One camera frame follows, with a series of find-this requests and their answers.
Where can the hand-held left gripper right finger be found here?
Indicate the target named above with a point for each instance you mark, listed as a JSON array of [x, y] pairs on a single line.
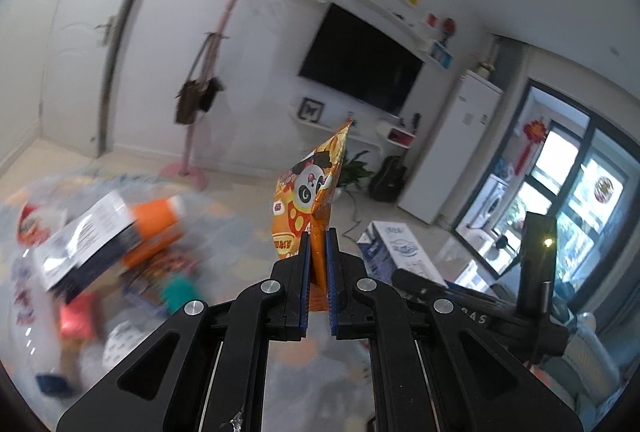
[[332, 284]]

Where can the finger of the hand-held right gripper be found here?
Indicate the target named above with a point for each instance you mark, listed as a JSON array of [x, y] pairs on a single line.
[[417, 282]]

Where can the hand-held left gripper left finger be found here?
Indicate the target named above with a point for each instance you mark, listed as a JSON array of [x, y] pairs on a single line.
[[303, 284]]

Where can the orange snack packet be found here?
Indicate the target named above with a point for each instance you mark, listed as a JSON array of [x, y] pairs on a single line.
[[300, 212]]

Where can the white toothpaste box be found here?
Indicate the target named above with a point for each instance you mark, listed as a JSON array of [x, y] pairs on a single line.
[[85, 242]]

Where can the white blue cardboard box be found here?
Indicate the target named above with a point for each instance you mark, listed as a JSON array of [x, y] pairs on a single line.
[[400, 254]]

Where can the white washing machine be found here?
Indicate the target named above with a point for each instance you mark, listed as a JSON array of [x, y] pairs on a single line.
[[495, 207]]

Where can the glass sliding door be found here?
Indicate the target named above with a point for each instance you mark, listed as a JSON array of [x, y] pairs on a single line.
[[575, 182]]

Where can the grey sofa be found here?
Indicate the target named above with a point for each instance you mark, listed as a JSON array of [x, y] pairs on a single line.
[[592, 362]]

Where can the green potted plant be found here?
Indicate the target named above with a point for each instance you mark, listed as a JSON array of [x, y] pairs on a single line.
[[356, 172]]

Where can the teal small object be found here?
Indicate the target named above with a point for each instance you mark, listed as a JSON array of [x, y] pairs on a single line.
[[180, 293]]

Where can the red knot ornament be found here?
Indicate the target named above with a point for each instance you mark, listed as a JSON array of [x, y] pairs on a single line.
[[532, 135]]

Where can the white refrigerator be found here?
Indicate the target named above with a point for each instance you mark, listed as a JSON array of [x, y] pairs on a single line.
[[450, 147]]

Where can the colourful printed packet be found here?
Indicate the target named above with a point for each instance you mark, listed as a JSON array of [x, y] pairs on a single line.
[[160, 269]]

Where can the white red oval shelf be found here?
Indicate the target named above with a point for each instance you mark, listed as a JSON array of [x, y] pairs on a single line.
[[397, 136]]

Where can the framed butterfly picture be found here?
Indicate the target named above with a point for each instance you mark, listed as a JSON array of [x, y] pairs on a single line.
[[311, 109]]

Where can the white dotted object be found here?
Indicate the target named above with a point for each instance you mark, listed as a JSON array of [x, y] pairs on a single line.
[[125, 343]]

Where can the brown tote bag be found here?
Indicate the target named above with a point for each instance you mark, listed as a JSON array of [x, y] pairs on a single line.
[[189, 106]]

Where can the black small bag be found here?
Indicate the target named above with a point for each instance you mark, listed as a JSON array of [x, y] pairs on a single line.
[[211, 93]]

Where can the black flat television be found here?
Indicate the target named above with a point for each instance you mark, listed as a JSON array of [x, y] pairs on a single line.
[[360, 62]]

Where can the small white blue box shelf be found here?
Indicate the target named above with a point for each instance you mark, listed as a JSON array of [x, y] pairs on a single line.
[[442, 55]]

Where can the red round ornament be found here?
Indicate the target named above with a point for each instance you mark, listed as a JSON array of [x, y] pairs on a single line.
[[449, 26]]

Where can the long white wavy shelf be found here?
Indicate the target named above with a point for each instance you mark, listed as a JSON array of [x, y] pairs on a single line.
[[385, 15]]

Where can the small navy object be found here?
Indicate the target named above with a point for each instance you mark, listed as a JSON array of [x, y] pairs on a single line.
[[52, 385]]

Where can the red white packet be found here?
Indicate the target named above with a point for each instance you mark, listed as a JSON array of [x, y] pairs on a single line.
[[35, 224]]

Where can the pink coat rack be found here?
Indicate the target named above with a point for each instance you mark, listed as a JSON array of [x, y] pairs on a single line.
[[222, 20]]

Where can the white printed plastic bag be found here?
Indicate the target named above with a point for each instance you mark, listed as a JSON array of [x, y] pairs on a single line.
[[20, 307]]

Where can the white door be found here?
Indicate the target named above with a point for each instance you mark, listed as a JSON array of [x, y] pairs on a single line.
[[75, 52]]

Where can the low white wall shelf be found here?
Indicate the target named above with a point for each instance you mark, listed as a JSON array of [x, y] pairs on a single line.
[[360, 140]]

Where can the red square wall tile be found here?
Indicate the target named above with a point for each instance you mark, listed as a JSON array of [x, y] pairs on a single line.
[[431, 18]]

